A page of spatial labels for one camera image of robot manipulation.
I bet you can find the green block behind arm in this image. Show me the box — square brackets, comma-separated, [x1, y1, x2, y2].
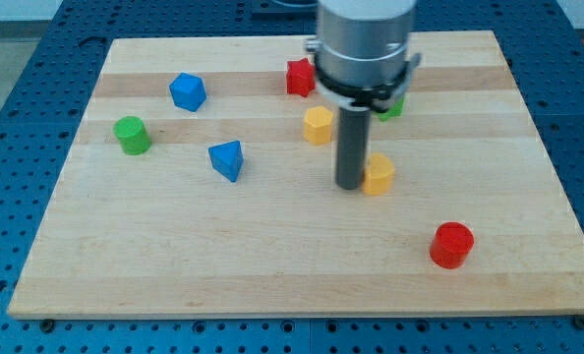
[376, 96, 405, 122]

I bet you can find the green cylinder block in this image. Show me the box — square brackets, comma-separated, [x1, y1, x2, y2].
[113, 116, 152, 155]

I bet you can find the yellow hexagon block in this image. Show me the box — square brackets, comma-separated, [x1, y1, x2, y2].
[303, 106, 333, 146]

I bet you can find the black clamp ring mount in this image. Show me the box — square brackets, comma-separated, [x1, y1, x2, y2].
[315, 53, 422, 113]

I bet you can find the blue triangle block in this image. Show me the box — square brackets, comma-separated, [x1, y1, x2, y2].
[208, 141, 244, 183]

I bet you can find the red star block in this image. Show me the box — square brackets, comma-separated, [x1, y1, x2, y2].
[286, 58, 316, 97]

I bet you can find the red cylinder block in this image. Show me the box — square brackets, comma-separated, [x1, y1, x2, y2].
[429, 221, 475, 269]

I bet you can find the light wooden board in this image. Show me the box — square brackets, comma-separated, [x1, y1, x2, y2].
[8, 31, 584, 320]

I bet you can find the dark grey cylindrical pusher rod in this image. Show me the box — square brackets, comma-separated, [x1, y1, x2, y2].
[335, 107, 371, 190]

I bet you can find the blue cube block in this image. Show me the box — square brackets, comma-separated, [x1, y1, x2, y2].
[169, 73, 206, 112]

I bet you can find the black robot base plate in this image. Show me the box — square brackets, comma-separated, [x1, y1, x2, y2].
[249, 0, 318, 19]

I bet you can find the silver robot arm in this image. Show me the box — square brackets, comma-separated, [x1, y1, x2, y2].
[305, 0, 421, 190]

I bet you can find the yellow heart block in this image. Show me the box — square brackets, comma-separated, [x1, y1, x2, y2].
[362, 152, 395, 196]

